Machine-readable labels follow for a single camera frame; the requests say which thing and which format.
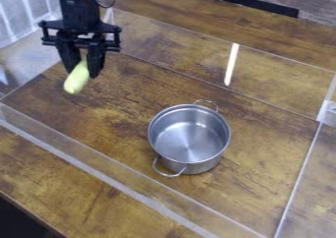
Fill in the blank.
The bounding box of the black bar on table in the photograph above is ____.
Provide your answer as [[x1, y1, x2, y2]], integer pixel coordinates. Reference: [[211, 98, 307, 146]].
[[218, 0, 299, 18]]

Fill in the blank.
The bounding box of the stainless steel pot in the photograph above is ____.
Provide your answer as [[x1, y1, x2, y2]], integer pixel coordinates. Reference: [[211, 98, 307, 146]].
[[147, 99, 231, 178]]

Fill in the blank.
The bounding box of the clear acrylic barrier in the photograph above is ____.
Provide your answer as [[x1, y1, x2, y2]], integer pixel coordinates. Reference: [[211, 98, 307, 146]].
[[0, 102, 266, 238]]

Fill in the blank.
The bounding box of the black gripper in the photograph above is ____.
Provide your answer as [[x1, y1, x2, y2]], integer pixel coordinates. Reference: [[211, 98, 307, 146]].
[[39, 0, 123, 79]]

